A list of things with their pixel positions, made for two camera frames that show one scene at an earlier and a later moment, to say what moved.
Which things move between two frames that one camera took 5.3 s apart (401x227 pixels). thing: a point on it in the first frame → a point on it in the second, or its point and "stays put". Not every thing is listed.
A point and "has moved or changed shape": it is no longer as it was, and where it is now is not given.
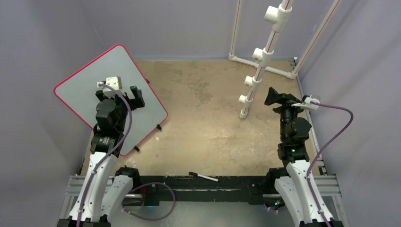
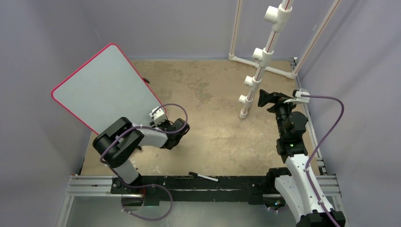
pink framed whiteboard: (79, 91) has moved or changed shape
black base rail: (194, 188) stays put
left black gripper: (136, 101) → (165, 121)
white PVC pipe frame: (263, 57) stays put
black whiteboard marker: (203, 176) stays put
